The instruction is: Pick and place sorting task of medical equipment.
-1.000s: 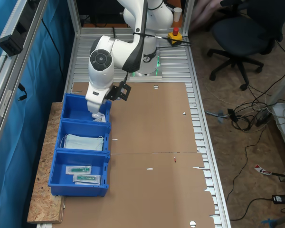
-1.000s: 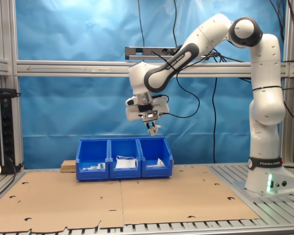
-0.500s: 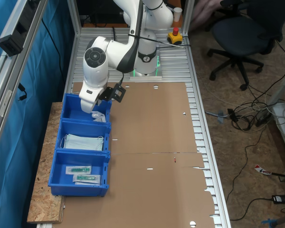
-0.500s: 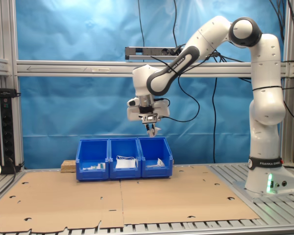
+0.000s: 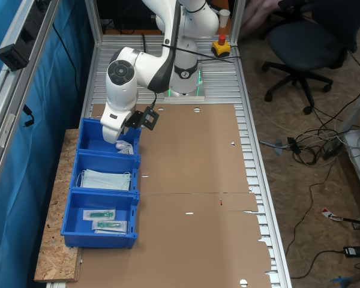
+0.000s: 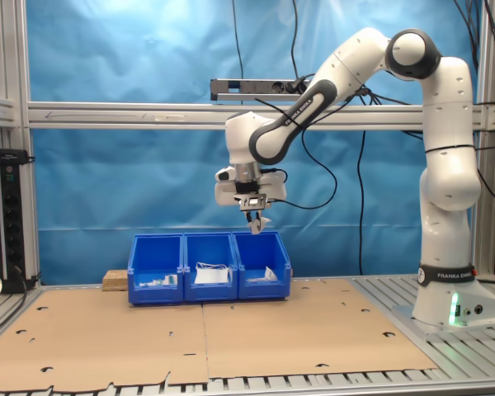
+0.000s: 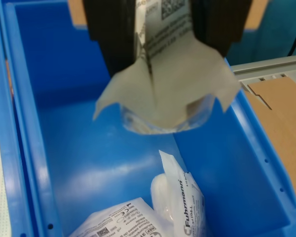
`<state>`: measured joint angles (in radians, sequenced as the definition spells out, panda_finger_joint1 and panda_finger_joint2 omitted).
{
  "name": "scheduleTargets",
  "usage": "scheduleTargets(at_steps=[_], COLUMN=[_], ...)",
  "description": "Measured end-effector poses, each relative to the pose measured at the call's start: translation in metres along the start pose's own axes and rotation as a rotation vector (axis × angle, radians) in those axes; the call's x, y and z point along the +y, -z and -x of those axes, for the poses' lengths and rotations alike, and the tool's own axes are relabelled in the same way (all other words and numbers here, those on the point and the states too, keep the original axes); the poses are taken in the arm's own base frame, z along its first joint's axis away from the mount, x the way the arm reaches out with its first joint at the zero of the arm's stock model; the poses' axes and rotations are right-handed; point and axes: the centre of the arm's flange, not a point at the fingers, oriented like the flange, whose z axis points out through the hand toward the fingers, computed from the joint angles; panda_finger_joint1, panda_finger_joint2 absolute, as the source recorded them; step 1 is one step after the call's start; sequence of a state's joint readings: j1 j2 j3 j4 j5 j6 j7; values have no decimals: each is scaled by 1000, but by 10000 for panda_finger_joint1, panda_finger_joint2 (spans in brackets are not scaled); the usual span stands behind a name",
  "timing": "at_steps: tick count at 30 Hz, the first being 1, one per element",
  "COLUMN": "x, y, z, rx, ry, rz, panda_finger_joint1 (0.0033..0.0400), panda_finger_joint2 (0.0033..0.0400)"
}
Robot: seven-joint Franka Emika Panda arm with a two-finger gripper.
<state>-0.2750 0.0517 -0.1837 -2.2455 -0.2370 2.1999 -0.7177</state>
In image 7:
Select white printed gauze packet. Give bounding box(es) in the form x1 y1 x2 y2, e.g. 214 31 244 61
92 0 242 136

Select Fuhrmann bandage packet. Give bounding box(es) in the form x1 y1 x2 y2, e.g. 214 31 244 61
150 149 207 237

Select brown cardboard sheet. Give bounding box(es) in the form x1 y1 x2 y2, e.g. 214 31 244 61
244 76 296 213

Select blue bin with gauze packets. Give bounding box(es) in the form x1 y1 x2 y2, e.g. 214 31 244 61
0 0 296 237

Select gauze swabs packet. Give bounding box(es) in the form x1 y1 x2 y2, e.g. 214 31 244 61
69 197 161 237

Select chipboard wood plank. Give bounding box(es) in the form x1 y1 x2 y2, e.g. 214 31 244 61
69 0 266 30

